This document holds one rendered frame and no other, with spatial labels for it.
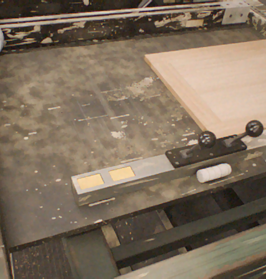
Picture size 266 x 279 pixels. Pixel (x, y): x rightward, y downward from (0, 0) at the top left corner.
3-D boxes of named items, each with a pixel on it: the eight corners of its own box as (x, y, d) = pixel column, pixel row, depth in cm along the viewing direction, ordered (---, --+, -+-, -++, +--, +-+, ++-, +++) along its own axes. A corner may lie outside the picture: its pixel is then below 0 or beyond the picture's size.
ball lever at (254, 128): (235, 150, 86) (270, 132, 74) (222, 154, 85) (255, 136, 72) (230, 136, 87) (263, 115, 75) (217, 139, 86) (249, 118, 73)
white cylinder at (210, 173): (201, 185, 81) (230, 177, 84) (204, 177, 79) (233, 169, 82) (195, 176, 83) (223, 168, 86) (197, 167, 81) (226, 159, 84)
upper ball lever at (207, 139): (193, 161, 82) (223, 144, 70) (179, 165, 81) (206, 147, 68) (187, 146, 83) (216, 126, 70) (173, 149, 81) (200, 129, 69)
